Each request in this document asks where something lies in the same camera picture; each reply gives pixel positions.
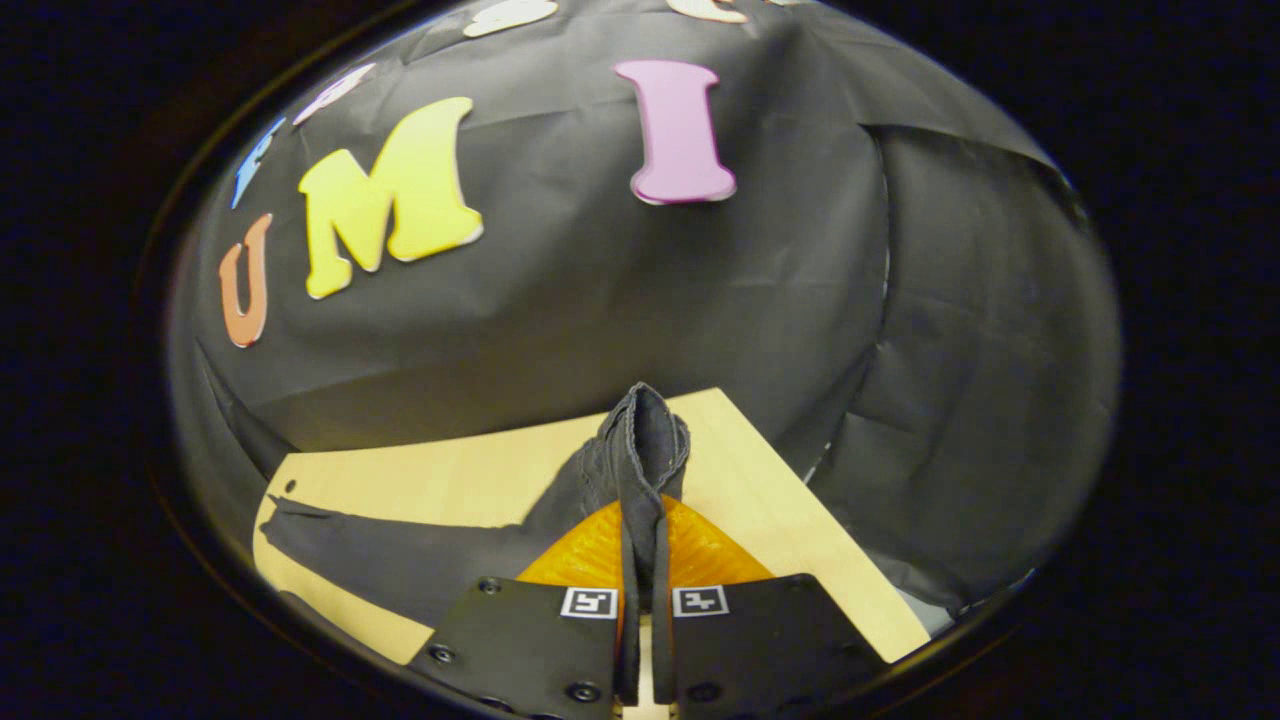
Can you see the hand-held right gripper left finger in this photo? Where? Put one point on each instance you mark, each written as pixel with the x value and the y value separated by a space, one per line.
pixel 630 650

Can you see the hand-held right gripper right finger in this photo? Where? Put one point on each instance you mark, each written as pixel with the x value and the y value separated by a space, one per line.
pixel 663 650

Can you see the black jeans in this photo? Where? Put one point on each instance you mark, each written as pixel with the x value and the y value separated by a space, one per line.
pixel 440 560

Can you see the black backdrop cloth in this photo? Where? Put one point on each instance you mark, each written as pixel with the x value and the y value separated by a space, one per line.
pixel 620 300

